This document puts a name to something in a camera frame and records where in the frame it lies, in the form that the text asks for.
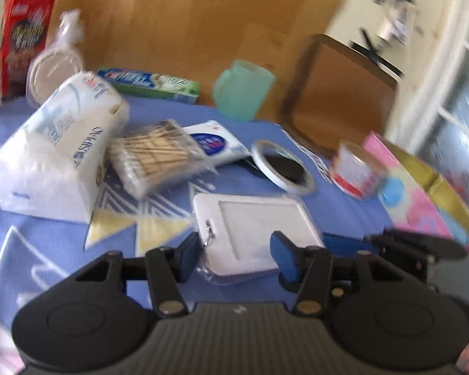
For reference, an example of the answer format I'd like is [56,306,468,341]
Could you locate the white tissue pack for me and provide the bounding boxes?
[0,71,130,223]

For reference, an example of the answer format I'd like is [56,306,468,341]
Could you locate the toothpaste box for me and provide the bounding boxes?
[97,67,201,105]

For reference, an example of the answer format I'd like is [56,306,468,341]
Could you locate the bagged paper bowls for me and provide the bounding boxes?
[25,10,84,106]

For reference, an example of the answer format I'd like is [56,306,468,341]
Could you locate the blue patterned tablecloth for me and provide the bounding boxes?
[0,96,469,375]

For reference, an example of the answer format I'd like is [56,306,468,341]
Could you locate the white wet wipes pack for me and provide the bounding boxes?
[184,120,253,167]

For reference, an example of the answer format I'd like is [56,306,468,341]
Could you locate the red snack box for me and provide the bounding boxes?
[0,0,59,100]

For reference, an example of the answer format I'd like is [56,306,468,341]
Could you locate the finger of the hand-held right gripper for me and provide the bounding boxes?
[322,230,467,260]

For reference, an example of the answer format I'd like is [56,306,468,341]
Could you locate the round silver mirror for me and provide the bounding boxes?
[251,140,316,194]

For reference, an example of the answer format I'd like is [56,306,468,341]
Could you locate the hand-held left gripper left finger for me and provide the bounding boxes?
[75,233,201,318]

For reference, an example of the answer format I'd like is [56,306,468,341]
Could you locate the white framed glass door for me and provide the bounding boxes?
[387,0,469,204]

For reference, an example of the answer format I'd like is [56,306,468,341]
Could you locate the white wall socket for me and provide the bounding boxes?
[377,8,415,44]

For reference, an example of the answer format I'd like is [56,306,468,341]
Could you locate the cotton swab pack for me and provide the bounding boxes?
[107,120,219,198]

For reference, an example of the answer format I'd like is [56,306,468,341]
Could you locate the white card holder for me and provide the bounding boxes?
[192,193,325,284]

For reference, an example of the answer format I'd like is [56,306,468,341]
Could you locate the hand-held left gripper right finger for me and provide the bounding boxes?
[271,231,409,315]

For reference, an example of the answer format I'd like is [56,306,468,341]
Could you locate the pink box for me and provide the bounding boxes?
[361,132,469,253]

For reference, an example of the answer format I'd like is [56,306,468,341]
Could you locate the brown woven tray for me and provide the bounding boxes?
[279,34,398,157]

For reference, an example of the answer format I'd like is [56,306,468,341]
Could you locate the red and white can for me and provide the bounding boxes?
[330,142,387,200]

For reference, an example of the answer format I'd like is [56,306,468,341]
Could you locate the green plastic cup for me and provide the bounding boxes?
[213,60,277,123]

